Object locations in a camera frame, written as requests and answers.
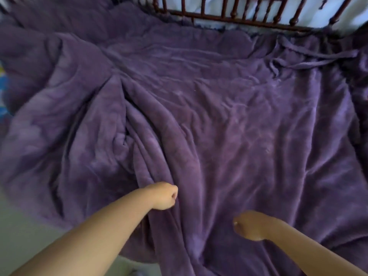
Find person's left forearm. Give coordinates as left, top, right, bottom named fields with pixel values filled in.
left=10, top=186, right=156, bottom=276

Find person's right forearm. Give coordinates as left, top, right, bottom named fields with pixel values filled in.
left=266, top=218, right=368, bottom=276

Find purple fleece duvet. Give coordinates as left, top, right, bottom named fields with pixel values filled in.
left=0, top=0, right=368, bottom=276

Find person's right hand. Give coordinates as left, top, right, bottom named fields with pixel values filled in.
left=233, top=210, right=276, bottom=242

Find person's left hand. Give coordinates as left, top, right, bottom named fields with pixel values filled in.
left=145, top=182, right=179, bottom=211

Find pale mosquito net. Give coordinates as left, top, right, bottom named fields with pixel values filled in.
left=126, top=0, right=368, bottom=35

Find red wooden bed frame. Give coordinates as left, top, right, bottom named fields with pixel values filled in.
left=135, top=0, right=357, bottom=32

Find colourful feather print pillow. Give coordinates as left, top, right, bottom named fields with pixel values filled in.
left=0, top=61, right=12, bottom=117

